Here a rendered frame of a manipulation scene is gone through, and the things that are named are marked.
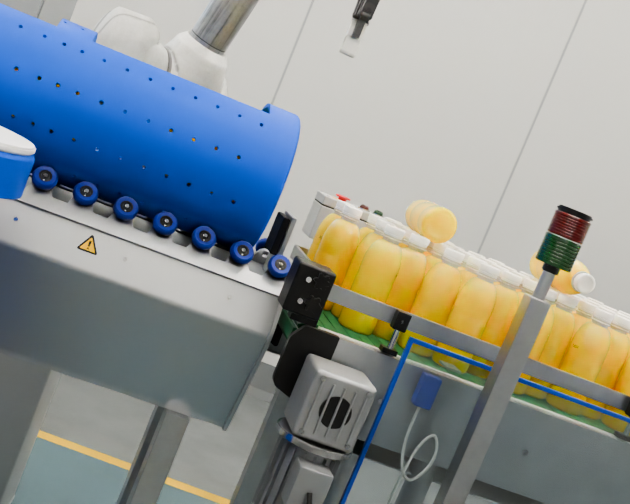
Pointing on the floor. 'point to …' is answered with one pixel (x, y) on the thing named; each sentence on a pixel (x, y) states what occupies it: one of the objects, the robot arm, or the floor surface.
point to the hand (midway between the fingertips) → (353, 37)
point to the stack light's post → (493, 400)
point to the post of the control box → (258, 458)
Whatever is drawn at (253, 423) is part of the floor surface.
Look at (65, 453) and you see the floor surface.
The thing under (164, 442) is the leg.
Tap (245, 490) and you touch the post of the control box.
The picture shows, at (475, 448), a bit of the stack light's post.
